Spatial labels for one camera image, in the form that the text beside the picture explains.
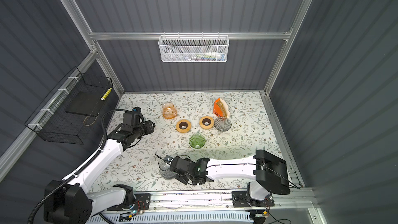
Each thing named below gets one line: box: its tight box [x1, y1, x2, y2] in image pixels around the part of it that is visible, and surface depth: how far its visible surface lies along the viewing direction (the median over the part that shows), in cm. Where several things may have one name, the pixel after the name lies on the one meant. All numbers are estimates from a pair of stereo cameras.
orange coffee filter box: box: [212, 97, 231, 118], surface depth 104 cm
